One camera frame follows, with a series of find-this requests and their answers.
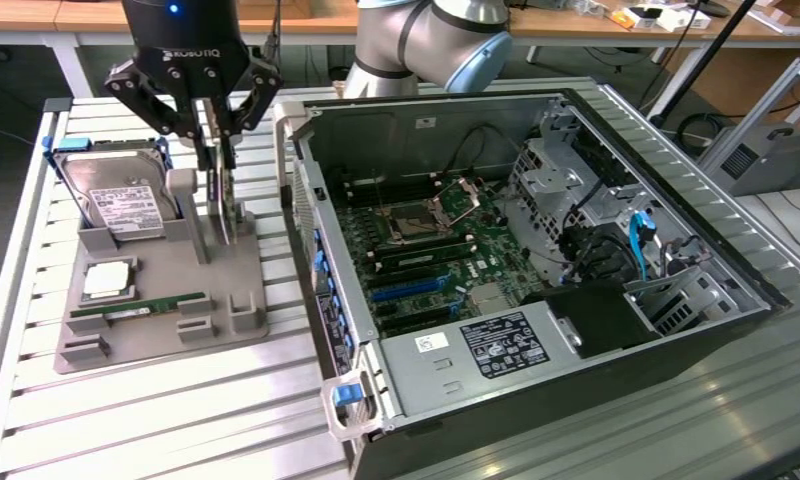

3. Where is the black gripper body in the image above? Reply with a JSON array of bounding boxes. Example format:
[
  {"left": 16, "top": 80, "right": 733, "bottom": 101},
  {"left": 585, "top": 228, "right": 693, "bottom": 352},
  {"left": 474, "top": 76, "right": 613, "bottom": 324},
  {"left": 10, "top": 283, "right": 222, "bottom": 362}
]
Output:
[{"left": 118, "top": 0, "right": 251, "bottom": 102}]

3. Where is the graphics card with metal bracket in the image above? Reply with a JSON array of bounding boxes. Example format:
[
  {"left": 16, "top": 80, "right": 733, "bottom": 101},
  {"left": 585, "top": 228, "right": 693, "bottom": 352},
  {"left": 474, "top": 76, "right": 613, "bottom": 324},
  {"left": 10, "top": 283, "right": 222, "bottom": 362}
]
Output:
[{"left": 191, "top": 97, "right": 239, "bottom": 247}]

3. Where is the brown cardboard box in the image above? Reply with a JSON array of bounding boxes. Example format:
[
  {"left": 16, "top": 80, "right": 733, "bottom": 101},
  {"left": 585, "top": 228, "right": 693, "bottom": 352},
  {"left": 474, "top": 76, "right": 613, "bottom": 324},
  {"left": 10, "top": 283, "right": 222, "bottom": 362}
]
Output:
[{"left": 238, "top": 0, "right": 322, "bottom": 21}]

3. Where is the hard disk with blue caddy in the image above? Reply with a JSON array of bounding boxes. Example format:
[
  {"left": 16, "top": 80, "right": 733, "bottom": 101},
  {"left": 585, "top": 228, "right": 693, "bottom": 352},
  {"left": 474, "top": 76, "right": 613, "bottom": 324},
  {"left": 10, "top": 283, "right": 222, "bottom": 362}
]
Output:
[{"left": 42, "top": 134, "right": 178, "bottom": 242}]

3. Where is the wooden desk with white legs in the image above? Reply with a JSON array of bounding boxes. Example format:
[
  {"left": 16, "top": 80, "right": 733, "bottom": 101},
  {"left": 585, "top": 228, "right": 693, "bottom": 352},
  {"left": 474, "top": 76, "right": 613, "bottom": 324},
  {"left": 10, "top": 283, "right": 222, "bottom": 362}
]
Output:
[
  {"left": 0, "top": 0, "right": 361, "bottom": 99},
  {"left": 509, "top": 0, "right": 800, "bottom": 119}
]

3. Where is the CPU socket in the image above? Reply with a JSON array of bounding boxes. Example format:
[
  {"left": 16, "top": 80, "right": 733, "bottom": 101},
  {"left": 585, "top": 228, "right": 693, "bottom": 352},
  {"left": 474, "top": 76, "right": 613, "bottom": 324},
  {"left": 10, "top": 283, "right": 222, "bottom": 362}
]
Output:
[{"left": 378, "top": 199, "right": 451, "bottom": 246}]

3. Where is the silver CPU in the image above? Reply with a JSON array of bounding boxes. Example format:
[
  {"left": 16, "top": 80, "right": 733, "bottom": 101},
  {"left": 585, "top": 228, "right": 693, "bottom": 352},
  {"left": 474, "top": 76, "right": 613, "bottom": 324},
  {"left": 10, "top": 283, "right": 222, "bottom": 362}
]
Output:
[{"left": 82, "top": 263, "right": 134, "bottom": 296}]

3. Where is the metal socket cover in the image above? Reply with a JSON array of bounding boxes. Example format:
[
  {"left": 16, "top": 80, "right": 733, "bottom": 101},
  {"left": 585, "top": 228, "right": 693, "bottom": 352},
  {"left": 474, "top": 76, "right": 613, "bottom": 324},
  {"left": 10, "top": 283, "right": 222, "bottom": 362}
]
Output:
[{"left": 429, "top": 177, "right": 485, "bottom": 224}]

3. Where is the grey parts rack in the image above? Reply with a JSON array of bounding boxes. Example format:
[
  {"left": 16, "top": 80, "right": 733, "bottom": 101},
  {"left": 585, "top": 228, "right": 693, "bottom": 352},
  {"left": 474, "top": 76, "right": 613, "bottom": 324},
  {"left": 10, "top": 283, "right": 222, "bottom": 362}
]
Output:
[{"left": 51, "top": 168, "right": 271, "bottom": 376}]

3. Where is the green RAM stick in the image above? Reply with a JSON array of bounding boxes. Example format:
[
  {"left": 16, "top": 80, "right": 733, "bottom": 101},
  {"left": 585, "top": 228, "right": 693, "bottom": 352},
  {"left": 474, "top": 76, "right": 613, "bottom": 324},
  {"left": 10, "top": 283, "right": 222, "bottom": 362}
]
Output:
[{"left": 70, "top": 292, "right": 207, "bottom": 319}]

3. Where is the dark RAM stick with label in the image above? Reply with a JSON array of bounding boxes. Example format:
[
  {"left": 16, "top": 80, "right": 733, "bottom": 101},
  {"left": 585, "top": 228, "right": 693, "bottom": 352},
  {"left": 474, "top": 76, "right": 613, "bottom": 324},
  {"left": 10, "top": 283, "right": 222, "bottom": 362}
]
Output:
[{"left": 371, "top": 244, "right": 476, "bottom": 275}]

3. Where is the black expansion slot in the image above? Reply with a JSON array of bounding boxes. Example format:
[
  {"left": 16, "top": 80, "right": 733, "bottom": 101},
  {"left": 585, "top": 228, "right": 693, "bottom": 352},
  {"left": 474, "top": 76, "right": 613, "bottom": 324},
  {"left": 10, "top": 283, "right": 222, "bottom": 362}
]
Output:
[{"left": 363, "top": 268, "right": 441, "bottom": 289}]

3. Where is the green motherboard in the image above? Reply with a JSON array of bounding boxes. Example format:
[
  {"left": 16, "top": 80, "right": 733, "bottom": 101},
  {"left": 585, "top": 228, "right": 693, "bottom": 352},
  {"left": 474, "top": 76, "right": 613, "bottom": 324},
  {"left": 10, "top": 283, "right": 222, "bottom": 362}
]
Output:
[{"left": 331, "top": 172, "right": 554, "bottom": 339}]

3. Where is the silver chipset heatsink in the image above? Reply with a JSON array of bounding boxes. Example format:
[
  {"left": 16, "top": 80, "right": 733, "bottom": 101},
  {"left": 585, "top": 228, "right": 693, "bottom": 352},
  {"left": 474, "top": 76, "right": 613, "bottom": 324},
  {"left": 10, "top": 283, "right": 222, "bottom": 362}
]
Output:
[{"left": 469, "top": 287, "right": 508, "bottom": 314}]

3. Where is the grey power supply unit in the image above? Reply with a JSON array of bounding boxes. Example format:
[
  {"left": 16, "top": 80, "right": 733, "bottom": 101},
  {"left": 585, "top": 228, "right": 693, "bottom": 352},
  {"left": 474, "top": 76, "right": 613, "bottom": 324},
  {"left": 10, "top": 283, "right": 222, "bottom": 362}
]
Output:
[{"left": 370, "top": 299, "right": 585, "bottom": 420}]

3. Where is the white cardboard box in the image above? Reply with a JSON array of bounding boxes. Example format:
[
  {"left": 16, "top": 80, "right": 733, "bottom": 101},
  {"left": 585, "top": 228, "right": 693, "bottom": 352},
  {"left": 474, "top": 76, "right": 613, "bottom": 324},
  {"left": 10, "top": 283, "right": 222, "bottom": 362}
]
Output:
[{"left": 657, "top": 8, "right": 712, "bottom": 34}]

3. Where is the black tripod pole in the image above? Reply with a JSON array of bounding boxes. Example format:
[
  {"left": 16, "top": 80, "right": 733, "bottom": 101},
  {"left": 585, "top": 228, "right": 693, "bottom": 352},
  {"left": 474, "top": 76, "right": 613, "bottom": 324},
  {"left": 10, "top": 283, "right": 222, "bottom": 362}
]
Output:
[{"left": 645, "top": 0, "right": 760, "bottom": 124}]

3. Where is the black plastic shroud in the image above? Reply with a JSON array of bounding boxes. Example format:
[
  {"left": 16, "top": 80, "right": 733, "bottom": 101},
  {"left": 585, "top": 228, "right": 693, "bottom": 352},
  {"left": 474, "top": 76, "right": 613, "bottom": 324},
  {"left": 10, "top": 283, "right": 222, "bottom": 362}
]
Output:
[{"left": 522, "top": 279, "right": 661, "bottom": 360}]

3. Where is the perforated metal disk bay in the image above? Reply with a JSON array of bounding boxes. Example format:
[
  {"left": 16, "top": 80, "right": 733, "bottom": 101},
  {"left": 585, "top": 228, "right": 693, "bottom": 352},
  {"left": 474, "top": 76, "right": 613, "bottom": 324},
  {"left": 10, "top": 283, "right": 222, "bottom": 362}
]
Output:
[{"left": 622, "top": 264, "right": 741, "bottom": 337}]

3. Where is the grey equipment box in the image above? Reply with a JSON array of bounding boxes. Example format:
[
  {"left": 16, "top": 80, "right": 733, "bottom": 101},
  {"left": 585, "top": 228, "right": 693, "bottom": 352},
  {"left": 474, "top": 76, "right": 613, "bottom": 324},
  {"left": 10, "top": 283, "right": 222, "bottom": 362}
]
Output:
[{"left": 696, "top": 124, "right": 800, "bottom": 197}]

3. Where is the black open PC case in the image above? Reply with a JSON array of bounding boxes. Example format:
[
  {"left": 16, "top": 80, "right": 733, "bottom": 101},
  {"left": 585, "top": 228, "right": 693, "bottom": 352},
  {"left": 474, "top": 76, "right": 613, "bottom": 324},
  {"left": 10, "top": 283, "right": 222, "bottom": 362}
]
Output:
[{"left": 270, "top": 87, "right": 793, "bottom": 480}]

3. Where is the black hanging cable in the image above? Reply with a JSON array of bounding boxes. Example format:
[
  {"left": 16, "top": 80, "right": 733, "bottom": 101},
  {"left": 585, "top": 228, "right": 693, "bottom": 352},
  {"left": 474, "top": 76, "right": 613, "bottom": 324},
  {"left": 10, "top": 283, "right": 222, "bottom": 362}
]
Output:
[{"left": 262, "top": 0, "right": 286, "bottom": 61}]

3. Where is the black wire bundle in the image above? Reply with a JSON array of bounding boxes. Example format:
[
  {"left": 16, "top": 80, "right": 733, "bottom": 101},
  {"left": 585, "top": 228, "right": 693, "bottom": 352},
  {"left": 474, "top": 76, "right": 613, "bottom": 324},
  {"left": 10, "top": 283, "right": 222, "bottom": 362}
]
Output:
[{"left": 557, "top": 222, "right": 641, "bottom": 289}]

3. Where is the blue wire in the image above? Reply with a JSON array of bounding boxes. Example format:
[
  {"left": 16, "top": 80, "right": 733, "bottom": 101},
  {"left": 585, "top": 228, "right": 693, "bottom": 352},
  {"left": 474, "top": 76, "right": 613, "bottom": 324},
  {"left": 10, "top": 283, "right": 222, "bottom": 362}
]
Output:
[{"left": 629, "top": 209, "right": 660, "bottom": 281}]

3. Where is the aluminium profile frame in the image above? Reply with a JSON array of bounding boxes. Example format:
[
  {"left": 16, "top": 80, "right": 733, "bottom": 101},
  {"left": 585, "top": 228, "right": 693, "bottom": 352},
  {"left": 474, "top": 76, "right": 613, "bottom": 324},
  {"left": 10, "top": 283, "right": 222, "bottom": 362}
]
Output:
[{"left": 696, "top": 57, "right": 800, "bottom": 171}]

